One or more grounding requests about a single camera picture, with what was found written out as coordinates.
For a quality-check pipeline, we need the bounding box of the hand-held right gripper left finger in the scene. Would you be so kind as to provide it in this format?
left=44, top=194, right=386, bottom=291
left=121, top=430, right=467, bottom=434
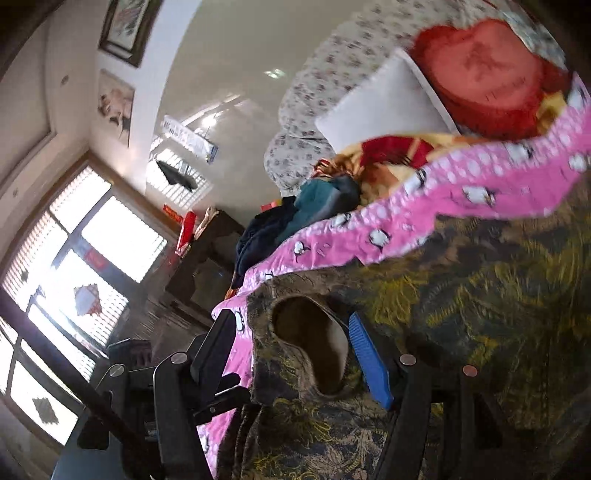
left=78, top=308, right=253, bottom=480

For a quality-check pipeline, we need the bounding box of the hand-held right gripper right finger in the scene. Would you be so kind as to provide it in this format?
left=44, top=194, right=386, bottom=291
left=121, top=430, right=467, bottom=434
left=348, top=311, right=514, bottom=480

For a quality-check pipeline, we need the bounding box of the dark floral small garment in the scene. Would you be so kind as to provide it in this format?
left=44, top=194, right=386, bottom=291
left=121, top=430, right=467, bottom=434
left=215, top=203, right=591, bottom=480

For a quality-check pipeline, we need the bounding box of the dark wooden cabinet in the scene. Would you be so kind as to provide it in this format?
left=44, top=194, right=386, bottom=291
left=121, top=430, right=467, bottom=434
left=165, top=210, right=246, bottom=320

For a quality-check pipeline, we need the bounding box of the dark blue cloth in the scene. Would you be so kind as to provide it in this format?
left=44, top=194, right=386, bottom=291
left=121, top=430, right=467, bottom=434
left=235, top=196, right=302, bottom=291

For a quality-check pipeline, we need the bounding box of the red box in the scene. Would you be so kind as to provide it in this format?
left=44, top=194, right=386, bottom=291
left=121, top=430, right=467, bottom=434
left=177, top=210, right=198, bottom=256

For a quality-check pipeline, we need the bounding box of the large window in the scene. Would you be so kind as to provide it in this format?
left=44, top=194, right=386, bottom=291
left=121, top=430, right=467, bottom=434
left=0, top=154, right=170, bottom=448

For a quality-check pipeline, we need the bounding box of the dark metal bar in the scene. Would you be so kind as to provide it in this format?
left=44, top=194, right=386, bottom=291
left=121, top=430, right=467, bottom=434
left=0, top=288, right=155, bottom=467

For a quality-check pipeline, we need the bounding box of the teal cloth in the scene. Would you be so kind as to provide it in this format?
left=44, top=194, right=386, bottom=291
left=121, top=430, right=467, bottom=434
left=276, top=178, right=362, bottom=244

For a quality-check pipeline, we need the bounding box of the hanging dark cloth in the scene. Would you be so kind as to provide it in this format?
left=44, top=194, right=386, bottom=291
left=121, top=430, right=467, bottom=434
left=156, top=159, right=199, bottom=193

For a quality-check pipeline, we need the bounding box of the yellow and red blanket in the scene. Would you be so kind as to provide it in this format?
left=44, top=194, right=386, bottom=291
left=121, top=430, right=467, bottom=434
left=313, top=90, right=573, bottom=210

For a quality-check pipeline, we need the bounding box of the white hanging banner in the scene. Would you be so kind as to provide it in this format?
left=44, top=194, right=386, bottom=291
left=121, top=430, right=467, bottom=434
left=160, top=115, right=221, bottom=165

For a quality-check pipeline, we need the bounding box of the pink penguin print blanket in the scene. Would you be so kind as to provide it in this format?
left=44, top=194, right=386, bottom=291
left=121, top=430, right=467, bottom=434
left=196, top=74, right=591, bottom=480

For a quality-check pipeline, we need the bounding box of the white pillow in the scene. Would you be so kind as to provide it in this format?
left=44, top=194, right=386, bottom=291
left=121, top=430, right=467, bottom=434
left=314, top=48, right=462, bottom=153

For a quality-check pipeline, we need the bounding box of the white floral quilt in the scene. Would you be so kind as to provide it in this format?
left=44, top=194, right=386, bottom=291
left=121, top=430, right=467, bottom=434
left=263, top=0, right=570, bottom=195

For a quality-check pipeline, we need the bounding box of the red heart-shaped pillow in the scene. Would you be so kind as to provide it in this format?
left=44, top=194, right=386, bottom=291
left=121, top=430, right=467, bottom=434
left=409, top=18, right=572, bottom=140

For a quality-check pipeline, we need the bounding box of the wall poster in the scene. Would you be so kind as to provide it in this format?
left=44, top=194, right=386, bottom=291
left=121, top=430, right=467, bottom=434
left=97, top=69, right=136, bottom=148

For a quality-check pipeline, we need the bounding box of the framed wall picture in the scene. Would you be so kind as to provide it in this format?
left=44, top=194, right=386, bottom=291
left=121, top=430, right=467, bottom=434
left=98, top=0, right=165, bottom=69

